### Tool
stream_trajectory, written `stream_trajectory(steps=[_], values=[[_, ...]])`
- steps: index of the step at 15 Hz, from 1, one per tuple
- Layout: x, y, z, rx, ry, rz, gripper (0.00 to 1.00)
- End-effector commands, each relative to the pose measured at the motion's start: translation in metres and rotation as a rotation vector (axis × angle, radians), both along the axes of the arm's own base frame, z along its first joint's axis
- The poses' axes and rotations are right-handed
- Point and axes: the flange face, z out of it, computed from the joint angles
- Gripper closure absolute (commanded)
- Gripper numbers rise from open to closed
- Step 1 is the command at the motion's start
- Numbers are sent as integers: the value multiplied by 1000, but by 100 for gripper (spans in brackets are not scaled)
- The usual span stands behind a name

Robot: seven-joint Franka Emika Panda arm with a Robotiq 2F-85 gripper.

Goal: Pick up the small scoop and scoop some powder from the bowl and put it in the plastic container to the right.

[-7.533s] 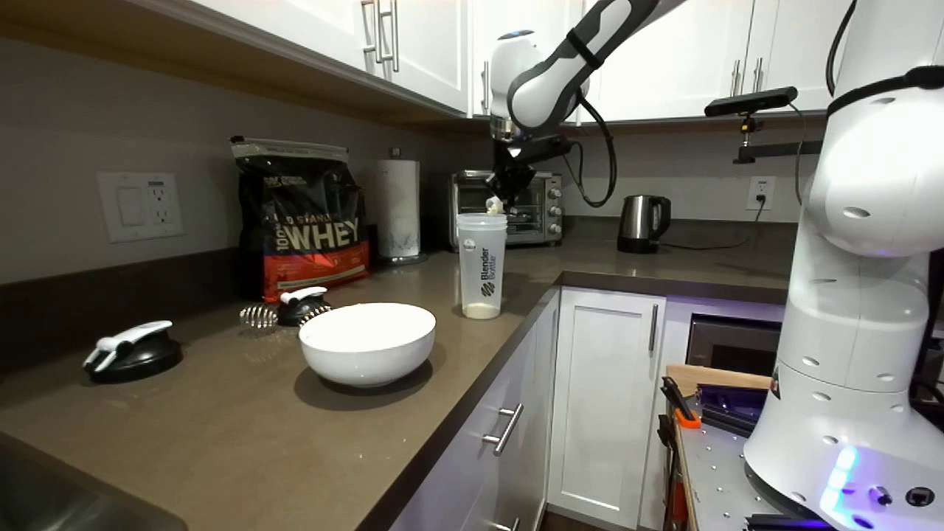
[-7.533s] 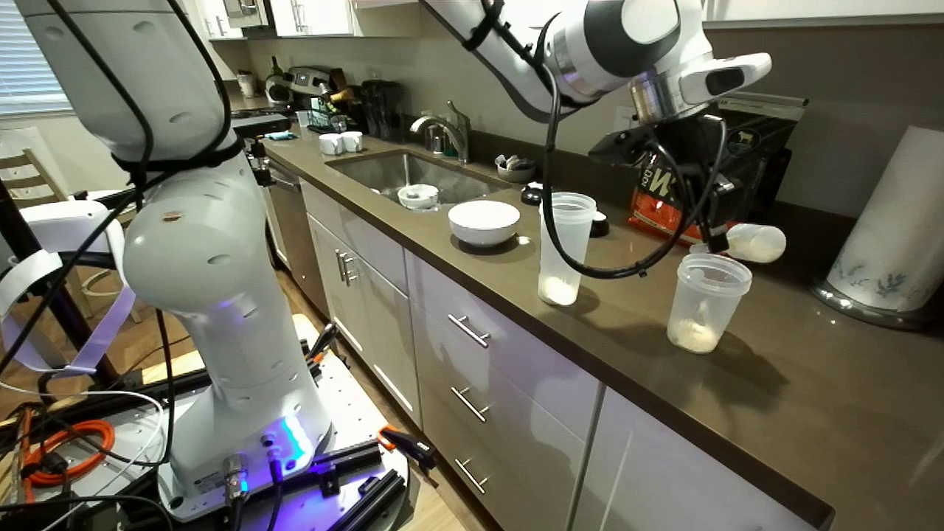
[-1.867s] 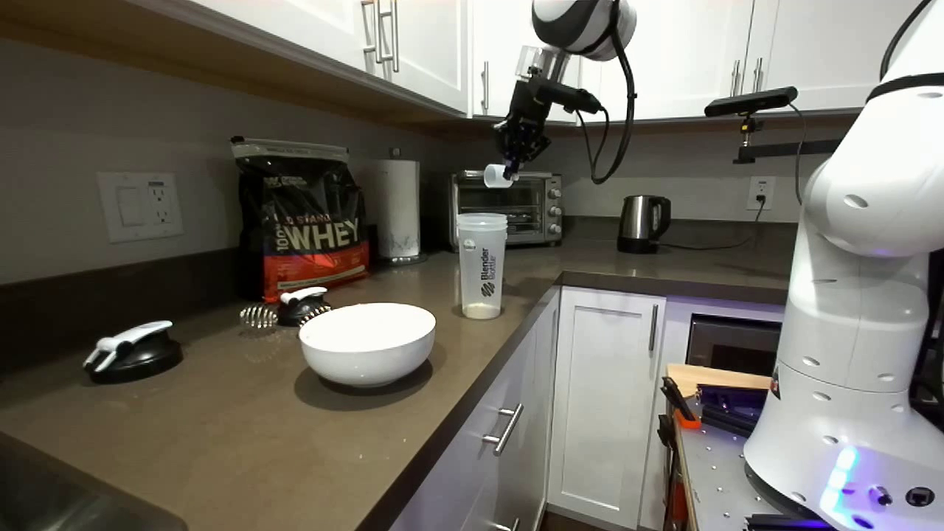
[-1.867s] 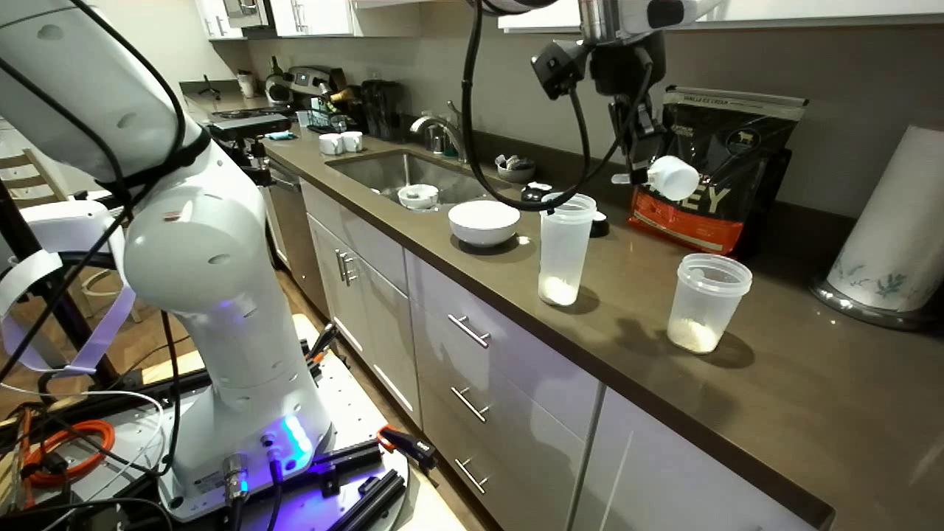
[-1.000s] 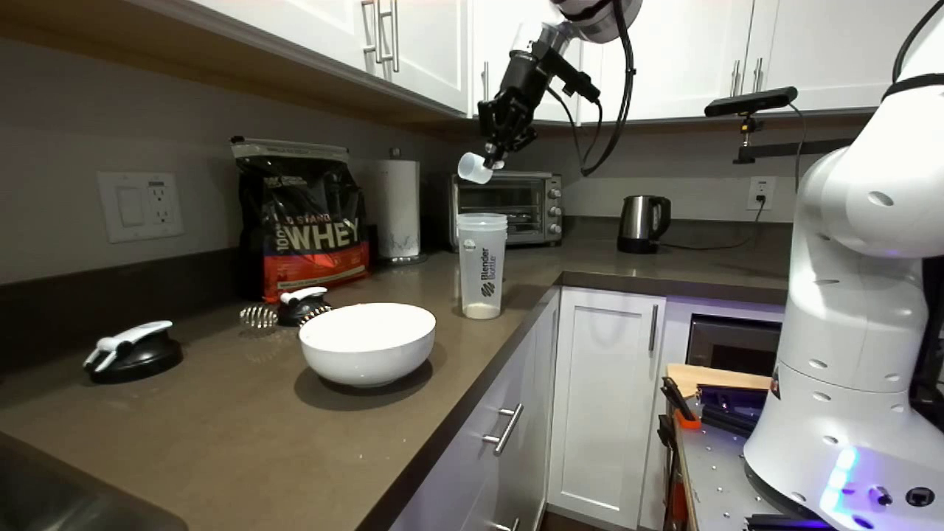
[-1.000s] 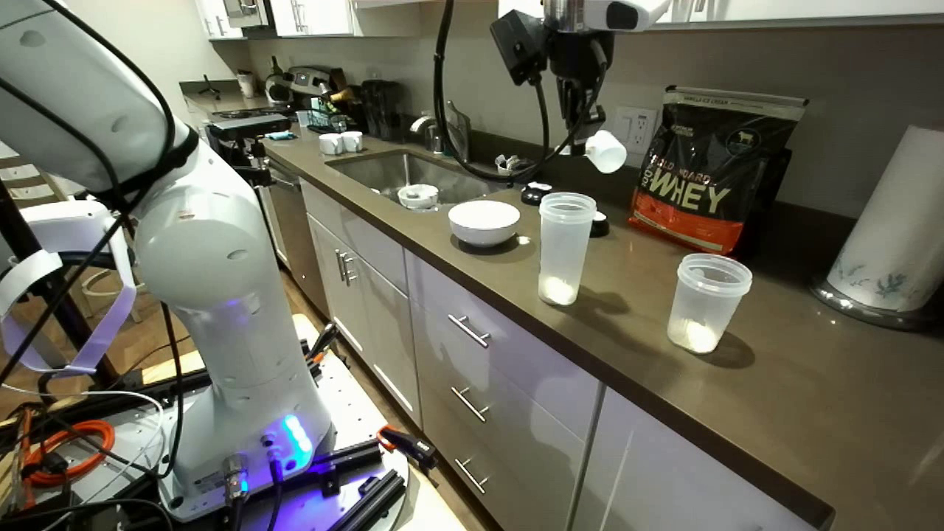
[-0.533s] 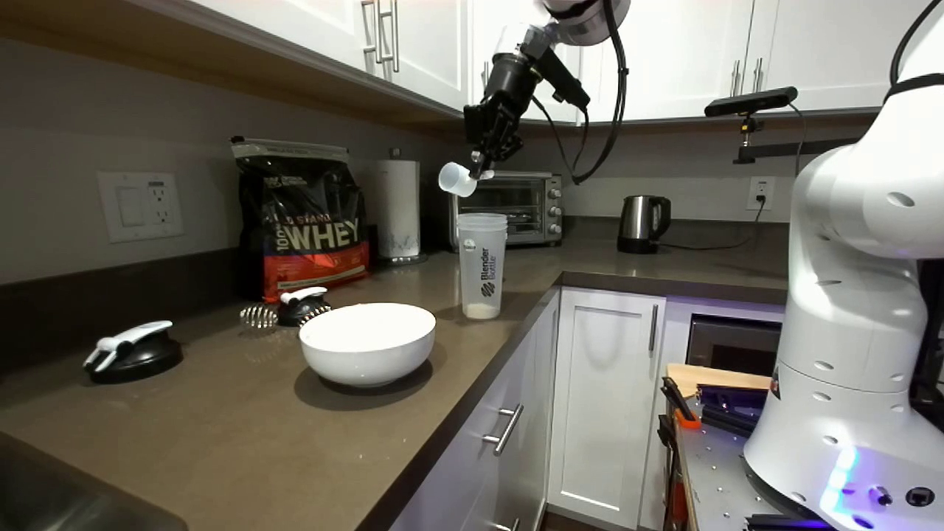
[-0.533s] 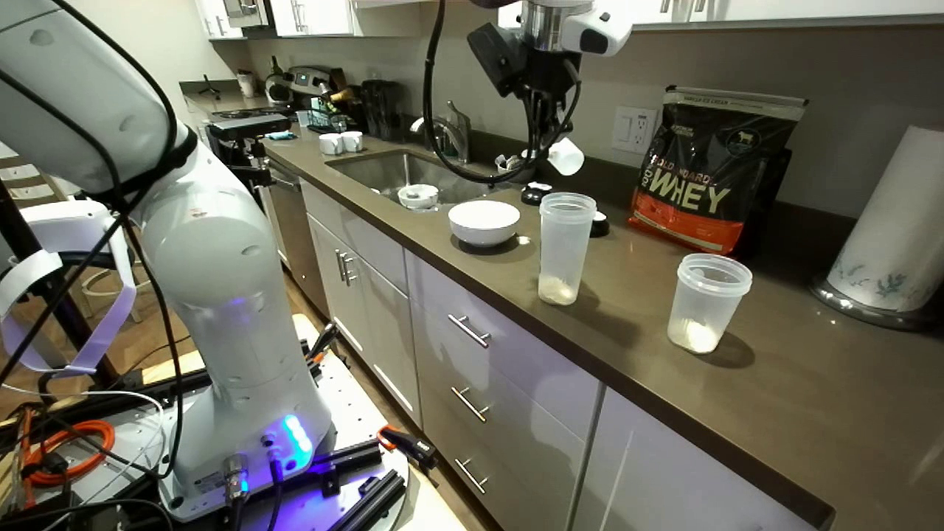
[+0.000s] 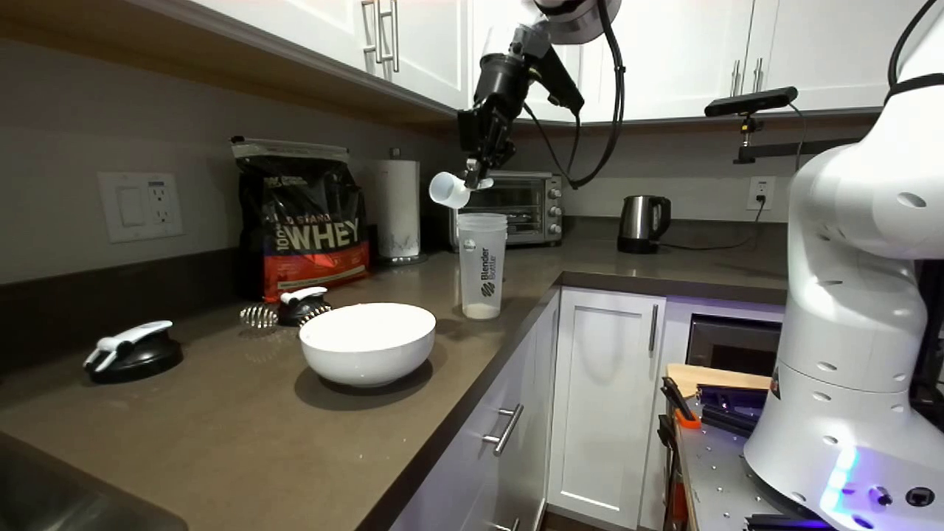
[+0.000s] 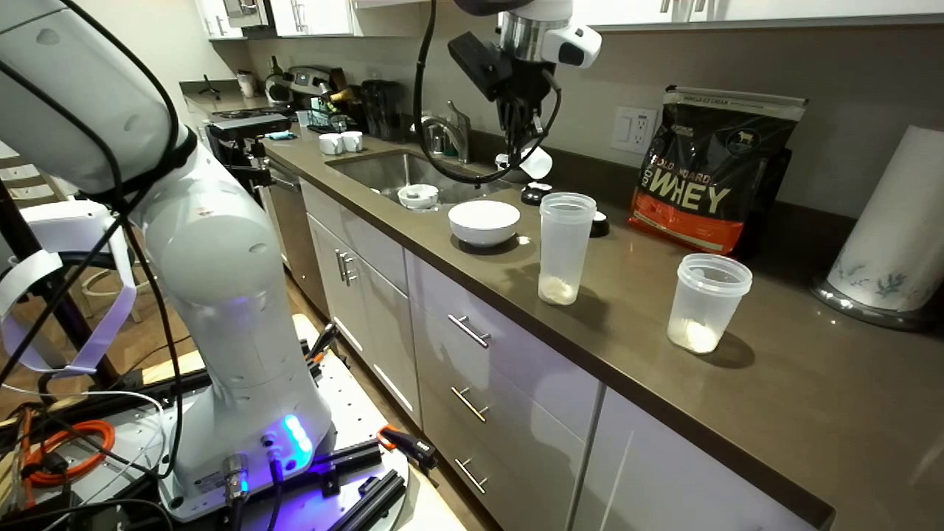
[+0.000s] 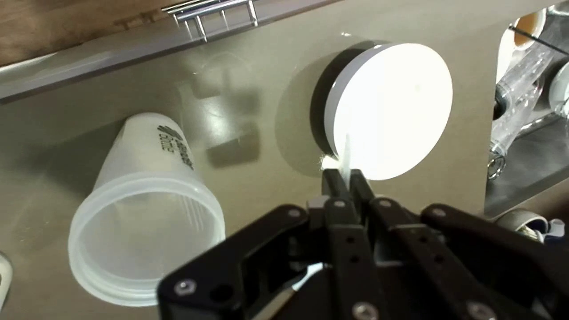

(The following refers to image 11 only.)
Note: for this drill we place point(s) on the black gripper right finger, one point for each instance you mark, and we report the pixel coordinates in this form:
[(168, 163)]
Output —
[(361, 188)]

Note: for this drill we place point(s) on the small white round container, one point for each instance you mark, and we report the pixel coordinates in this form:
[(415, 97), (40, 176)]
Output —
[(525, 222)]

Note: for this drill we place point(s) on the white ceramic bowl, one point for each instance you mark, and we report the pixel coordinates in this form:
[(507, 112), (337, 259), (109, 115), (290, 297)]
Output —
[(392, 106)]

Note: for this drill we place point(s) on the stainless steel sink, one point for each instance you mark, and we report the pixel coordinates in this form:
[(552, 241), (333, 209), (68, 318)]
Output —
[(527, 177)]

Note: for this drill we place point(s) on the clear shaker bottle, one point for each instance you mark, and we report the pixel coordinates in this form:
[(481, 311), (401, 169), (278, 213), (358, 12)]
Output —
[(148, 231)]

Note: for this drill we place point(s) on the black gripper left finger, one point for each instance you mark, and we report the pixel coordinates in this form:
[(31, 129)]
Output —
[(335, 188)]

